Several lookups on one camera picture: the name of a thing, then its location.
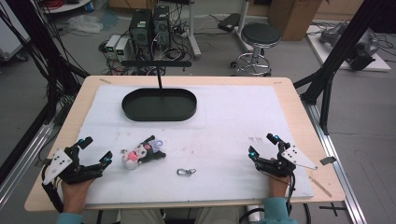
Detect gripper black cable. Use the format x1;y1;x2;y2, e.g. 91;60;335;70
285;172;297;217
41;181;65;214

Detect black tape piece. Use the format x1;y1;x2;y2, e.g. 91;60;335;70
318;156;338;166

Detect white table leg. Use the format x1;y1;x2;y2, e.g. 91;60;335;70
185;0;203;61
233;0;254;52

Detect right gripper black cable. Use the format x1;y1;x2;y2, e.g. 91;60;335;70
285;172;297;217

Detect white round table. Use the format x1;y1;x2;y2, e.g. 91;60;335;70
39;0;93;14

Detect person's left hand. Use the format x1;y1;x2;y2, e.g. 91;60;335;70
61;178;96;216

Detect silver carabiner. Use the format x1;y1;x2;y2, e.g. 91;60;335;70
177;167;197;177

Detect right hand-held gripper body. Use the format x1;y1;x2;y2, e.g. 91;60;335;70
255;141;318;178

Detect black tape cross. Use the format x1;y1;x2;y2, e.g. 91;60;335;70
318;202;347;217

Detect black round stool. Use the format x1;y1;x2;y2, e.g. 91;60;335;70
231;21;282;77

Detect white foam mat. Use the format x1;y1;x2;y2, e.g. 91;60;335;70
61;84;315;205

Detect black oval tray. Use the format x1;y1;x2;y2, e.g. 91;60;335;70
120;88;198;122

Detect wooden table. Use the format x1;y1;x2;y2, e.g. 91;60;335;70
23;75;347;213

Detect brown cardboard box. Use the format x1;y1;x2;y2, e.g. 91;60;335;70
268;0;325;42

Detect black T-shaped stand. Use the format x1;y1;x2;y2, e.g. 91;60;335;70
120;60;192;98

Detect clear plastic bag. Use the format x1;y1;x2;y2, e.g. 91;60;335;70
66;14;105;35

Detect white board with devices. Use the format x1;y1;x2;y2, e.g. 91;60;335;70
305;21;392;73

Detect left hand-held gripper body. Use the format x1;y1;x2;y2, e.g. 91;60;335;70
41;145;105;187

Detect black computer tower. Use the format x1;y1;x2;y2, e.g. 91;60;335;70
151;5;172;49
128;8;154;49

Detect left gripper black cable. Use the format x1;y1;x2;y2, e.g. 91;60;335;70
41;181;65;214

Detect black and white plush toy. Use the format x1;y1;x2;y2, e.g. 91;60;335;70
120;134;167;171

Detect white panel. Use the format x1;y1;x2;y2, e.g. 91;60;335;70
0;0;31;63

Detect person's right hand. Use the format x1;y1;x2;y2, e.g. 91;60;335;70
268;175;292;199

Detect flat black device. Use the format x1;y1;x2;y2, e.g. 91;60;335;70
217;12;242;34

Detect small white electronic box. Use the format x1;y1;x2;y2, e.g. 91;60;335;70
114;36;131;63
105;34;121;61

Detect aluminium rail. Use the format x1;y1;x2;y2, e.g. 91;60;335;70
301;101;369;224
0;122;54;210

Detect thin wooden stick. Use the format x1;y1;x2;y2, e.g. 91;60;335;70
308;175;333;199

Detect black metal frame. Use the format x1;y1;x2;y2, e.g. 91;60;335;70
292;0;396;136
0;0;92;185

